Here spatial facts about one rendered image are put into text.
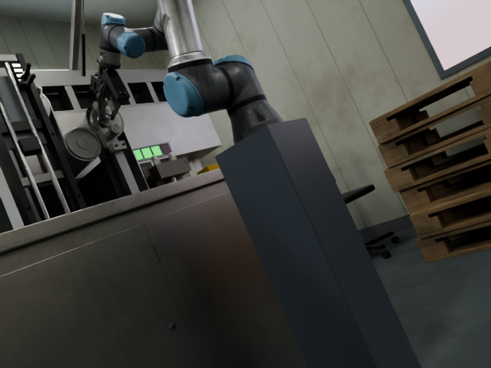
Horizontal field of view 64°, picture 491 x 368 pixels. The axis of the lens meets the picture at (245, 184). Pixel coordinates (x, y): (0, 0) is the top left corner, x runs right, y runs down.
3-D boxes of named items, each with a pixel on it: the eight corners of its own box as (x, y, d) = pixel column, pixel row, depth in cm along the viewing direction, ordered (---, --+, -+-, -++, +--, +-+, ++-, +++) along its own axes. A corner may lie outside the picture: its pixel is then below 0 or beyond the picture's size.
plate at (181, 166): (161, 178, 151) (155, 163, 151) (114, 209, 177) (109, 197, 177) (191, 170, 163) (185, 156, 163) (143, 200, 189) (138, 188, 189)
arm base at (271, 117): (294, 122, 111) (280, 90, 111) (264, 128, 99) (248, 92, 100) (257, 144, 120) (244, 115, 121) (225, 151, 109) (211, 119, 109)
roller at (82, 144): (74, 161, 133) (61, 128, 134) (49, 186, 150) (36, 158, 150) (106, 155, 142) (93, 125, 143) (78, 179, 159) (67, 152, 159)
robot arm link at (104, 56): (127, 52, 134) (106, 52, 128) (126, 66, 136) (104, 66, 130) (114, 46, 137) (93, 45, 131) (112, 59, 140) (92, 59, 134)
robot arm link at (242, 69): (273, 91, 109) (253, 47, 110) (236, 99, 101) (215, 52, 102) (250, 110, 119) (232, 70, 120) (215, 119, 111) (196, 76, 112)
